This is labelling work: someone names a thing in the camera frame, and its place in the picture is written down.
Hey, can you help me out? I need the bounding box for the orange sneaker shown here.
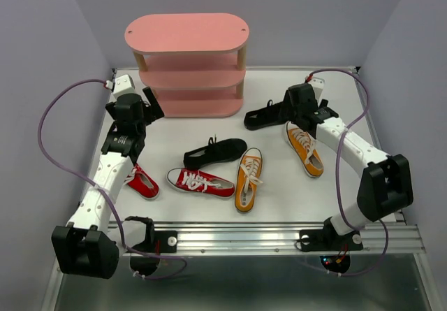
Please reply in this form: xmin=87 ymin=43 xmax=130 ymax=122
xmin=285 ymin=122 xmax=324 ymax=178
xmin=235 ymin=147 xmax=263 ymax=213

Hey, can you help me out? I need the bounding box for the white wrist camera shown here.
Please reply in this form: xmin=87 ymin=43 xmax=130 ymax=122
xmin=103 ymin=74 xmax=135 ymax=99
xmin=305 ymin=75 xmax=325 ymax=100

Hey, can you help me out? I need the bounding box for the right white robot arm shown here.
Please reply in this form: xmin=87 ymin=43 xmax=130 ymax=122
xmin=281 ymin=83 xmax=413 ymax=248

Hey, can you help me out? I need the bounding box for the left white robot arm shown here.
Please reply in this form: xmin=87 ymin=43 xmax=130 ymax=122
xmin=51 ymin=87 xmax=164 ymax=279

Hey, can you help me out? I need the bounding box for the aluminium front rail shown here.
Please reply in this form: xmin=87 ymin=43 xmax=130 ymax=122
xmin=154 ymin=222 xmax=425 ymax=257

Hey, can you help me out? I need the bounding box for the pink three-tier shoe shelf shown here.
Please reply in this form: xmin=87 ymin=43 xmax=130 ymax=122
xmin=125 ymin=13 xmax=249 ymax=118

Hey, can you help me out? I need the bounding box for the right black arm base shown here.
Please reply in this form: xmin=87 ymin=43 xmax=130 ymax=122
xmin=294 ymin=218 xmax=363 ymax=275

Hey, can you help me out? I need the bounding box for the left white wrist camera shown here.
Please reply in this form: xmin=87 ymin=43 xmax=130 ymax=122
xmin=103 ymin=74 xmax=135 ymax=99

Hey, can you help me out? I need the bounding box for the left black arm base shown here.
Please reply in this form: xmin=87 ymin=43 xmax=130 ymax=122
xmin=123 ymin=216 xmax=178 ymax=280

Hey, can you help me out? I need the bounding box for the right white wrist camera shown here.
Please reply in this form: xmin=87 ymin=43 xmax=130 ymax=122
xmin=305 ymin=75 xmax=325 ymax=100

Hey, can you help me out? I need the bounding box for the black canvas shoe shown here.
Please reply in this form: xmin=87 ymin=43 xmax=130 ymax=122
xmin=244 ymin=99 xmax=287 ymax=131
xmin=183 ymin=136 xmax=247 ymax=170

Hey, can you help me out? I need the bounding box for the red sneaker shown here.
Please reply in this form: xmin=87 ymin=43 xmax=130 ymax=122
xmin=166 ymin=168 xmax=235 ymax=198
xmin=124 ymin=164 xmax=159 ymax=200

